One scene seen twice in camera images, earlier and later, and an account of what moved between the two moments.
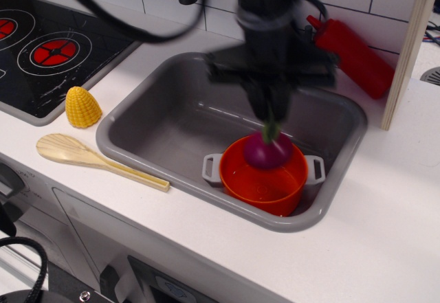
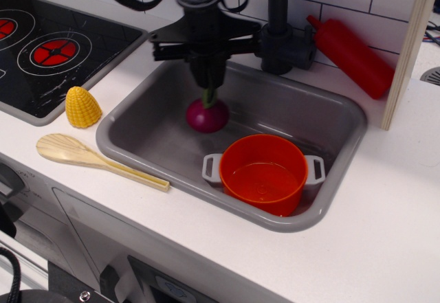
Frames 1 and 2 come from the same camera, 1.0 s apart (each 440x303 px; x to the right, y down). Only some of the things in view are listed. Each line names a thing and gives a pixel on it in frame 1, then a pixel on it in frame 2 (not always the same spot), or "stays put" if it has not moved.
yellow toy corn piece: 82,107 stays put
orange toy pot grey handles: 275,191 stays put
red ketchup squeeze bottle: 355,56 stays put
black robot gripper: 271,60 to 206,34
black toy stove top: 47,50 stays put
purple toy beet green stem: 269,149 to 210,97
